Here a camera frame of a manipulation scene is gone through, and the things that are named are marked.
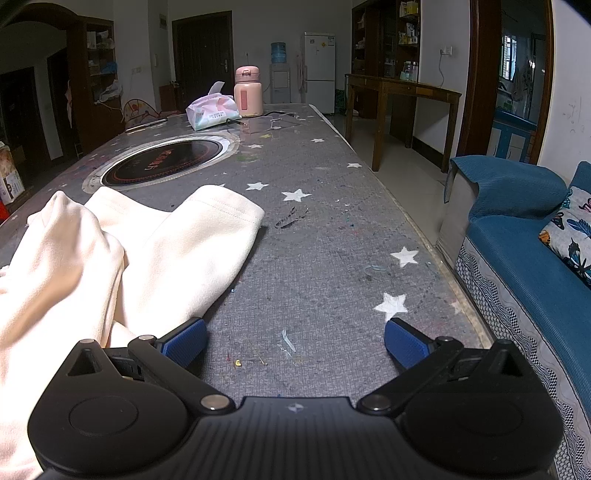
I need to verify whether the blue sofa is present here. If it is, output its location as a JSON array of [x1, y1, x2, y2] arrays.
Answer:
[[436, 156, 591, 480]]

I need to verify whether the water dispenser with blue bottle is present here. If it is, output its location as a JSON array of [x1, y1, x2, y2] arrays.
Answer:
[[270, 42, 293, 104]]

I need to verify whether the butterfly print cushion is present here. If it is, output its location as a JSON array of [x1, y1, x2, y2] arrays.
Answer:
[[538, 186, 591, 289]]

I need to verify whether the printed white carton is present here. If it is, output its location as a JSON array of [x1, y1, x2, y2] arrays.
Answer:
[[0, 141, 26, 206]]

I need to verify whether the brown wooden side table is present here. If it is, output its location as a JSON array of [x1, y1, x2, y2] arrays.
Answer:
[[344, 73, 462, 172]]

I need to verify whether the wooden shelf beside archway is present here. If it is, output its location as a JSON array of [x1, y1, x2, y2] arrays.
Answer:
[[69, 16, 125, 153]]

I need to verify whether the blue and white cabinet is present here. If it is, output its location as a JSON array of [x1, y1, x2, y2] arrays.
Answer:
[[489, 108, 539, 162]]

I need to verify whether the round black built-in cooktop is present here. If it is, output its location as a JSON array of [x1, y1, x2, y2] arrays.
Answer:
[[82, 134, 241, 193]]

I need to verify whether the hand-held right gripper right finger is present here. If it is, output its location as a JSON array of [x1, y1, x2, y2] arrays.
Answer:
[[384, 318, 528, 415]]

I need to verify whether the grey star print table cover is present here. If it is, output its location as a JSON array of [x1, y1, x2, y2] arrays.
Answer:
[[0, 104, 492, 480]]

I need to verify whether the cream white garment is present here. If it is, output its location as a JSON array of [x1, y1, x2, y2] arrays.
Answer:
[[0, 185, 265, 480]]

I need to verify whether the soft tissue pack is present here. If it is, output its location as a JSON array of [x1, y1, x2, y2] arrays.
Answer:
[[185, 82, 242, 131]]

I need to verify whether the white refrigerator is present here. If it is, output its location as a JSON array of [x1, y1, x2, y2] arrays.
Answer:
[[301, 32, 336, 114]]

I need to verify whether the dark wooden door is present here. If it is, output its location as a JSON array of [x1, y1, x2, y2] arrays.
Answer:
[[172, 11, 233, 112]]

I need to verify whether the pink thermos bottle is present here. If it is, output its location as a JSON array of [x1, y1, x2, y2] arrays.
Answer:
[[233, 66, 264, 117]]

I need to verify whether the clear plastic sheet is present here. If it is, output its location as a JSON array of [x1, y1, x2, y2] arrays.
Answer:
[[270, 115, 305, 134]]

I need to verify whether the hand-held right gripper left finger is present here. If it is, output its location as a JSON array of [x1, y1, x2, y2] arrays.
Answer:
[[65, 318, 236, 415]]

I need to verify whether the tall dark wooden cabinet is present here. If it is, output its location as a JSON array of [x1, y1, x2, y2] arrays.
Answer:
[[351, 0, 422, 121]]

